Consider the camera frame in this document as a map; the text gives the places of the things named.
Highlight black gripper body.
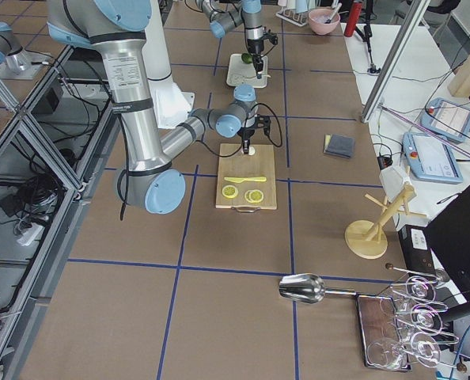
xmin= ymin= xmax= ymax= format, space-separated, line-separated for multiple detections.
xmin=238 ymin=127 xmax=255 ymax=143
xmin=246 ymin=39 xmax=264 ymax=59

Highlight white ceramic spoon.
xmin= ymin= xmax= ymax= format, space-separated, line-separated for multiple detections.
xmin=240 ymin=74 xmax=271 ymax=81

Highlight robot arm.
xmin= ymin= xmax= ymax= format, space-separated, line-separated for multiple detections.
xmin=47 ymin=1 xmax=257 ymax=214
xmin=195 ymin=0 xmax=265 ymax=79

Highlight pink ice bowl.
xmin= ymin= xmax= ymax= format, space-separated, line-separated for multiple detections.
xmin=308 ymin=8 xmax=340 ymax=36

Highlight white bear print tray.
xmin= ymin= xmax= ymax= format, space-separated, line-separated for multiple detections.
xmin=226 ymin=53 xmax=269 ymax=89

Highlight yellow plastic knife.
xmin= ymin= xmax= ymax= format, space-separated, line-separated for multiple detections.
xmin=223 ymin=176 xmax=267 ymax=184

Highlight bamboo cutting board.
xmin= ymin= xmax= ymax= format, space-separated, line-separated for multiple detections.
xmin=215 ymin=143 xmax=277 ymax=211

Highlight lower lemon slice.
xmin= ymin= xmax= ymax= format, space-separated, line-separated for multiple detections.
xmin=222 ymin=184 xmax=239 ymax=199

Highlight lemon slice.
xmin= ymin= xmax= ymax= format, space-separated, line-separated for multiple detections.
xmin=244 ymin=189 xmax=264 ymax=203
xmin=222 ymin=184 xmax=239 ymax=199

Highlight upper lemon slice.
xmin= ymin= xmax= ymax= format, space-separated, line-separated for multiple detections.
xmin=244 ymin=189 xmax=264 ymax=203

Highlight grey folded cloth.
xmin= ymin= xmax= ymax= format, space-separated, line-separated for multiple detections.
xmin=324 ymin=134 xmax=355 ymax=158

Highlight red bottle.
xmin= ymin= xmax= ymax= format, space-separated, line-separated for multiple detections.
xmin=344 ymin=0 xmax=362 ymax=37

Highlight black tripod stick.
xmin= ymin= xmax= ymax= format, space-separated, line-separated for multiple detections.
xmin=355 ymin=0 xmax=381 ymax=74

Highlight wooden mug tree stand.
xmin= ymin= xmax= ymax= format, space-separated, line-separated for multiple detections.
xmin=344 ymin=181 xmax=427 ymax=260

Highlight metal ice scoop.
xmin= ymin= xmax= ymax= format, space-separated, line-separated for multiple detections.
xmin=279 ymin=273 xmax=357 ymax=304

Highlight reacher grabber stick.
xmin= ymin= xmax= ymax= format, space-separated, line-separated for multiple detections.
xmin=380 ymin=105 xmax=470 ymax=159

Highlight near blue teach pendant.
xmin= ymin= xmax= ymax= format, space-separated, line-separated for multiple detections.
xmin=402 ymin=132 xmax=464 ymax=184

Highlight blue teach pendant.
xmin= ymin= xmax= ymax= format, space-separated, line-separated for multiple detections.
xmin=402 ymin=132 xmax=464 ymax=184
xmin=421 ymin=97 xmax=470 ymax=143

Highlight far blue teach pendant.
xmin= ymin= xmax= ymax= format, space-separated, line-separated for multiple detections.
xmin=421 ymin=97 xmax=470 ymax=143

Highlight wine glass far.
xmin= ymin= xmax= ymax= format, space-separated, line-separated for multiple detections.
xmin=390 ymin=275 xmax=436 ymax=311

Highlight wine glass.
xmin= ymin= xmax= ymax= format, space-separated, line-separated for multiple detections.
xmin=366 ymin=332 xmax=441 ymax=371
xmin=395 ymin=304 xmax=443 ymax=338
xmin=390 ymin=275 xmax=436 ymax=311

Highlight black monitor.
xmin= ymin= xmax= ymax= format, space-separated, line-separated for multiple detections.
xmin=425 ymin=185 xmax=470 ymax=300

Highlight dark wooden glass tray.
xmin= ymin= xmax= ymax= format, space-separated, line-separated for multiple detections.
xmin=355 ymin=294 xmax=400 ymax=369

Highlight wine glass middle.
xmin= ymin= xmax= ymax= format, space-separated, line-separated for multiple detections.
xmin=395 ymin=304 xmax=443 ymax=338

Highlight wine glass near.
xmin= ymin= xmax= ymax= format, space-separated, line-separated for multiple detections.
xmin=366 ymin=332 xmax=441 ymax=371

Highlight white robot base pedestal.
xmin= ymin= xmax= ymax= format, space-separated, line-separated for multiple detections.
xmin=142 ymin=0 xmax=195 ymax=129

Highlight aluminium frame post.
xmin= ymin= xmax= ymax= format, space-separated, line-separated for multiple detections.
xmin=361 ymin=0 xmax=430 ymax=124

